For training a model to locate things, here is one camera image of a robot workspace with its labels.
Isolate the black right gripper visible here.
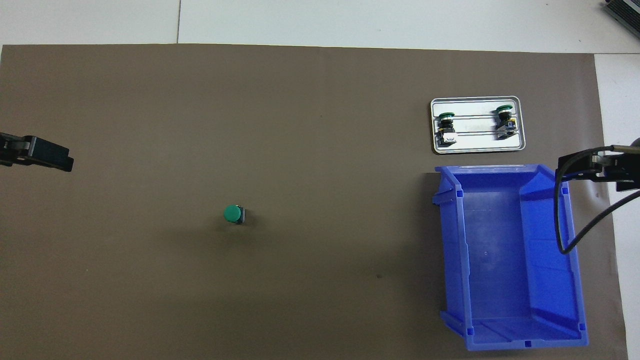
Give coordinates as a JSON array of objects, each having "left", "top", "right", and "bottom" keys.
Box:
[{"left": 558, "top": 151, "right": 640, "bottom": 193}]

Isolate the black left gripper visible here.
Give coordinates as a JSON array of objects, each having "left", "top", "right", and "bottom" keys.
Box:
[{"left": 0, "top": 132, "right": 75, "bottom": 173}]

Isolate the green push button switch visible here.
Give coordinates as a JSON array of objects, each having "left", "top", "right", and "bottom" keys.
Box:
[
  {"left": 434, "top": 111, "right": 458, "bottom": 147},
  {"left": 223, "top": 205, "right": 247, "bottom": 226},
  {"left": 495, "top": 104, "right": 518, "bottom": 140}
]

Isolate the silver metal tray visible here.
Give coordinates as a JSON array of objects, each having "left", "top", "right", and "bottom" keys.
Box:
[{"left": 430, "top": 95, "right": 527, "bottom": 155}]

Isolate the blue plastic storage bin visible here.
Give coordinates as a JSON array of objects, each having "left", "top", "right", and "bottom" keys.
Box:
[{"left": 432, "top": 163, "right": 590, "bottom": 352}]

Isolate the grey ribbed device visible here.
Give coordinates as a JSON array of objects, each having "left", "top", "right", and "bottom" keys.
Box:
[{"left": 602, "top": 0, "right": 640, "bottom": 31}]

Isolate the brown paper table mat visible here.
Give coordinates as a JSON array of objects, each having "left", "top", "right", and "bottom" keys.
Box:
[{"left": 0, "top": 43, "right": 630, "bottom": 360}]

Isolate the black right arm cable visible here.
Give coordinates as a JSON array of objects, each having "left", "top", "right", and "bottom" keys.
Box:
[{"left": 554, "top": 145, "right": 640, "bottom": 256}]

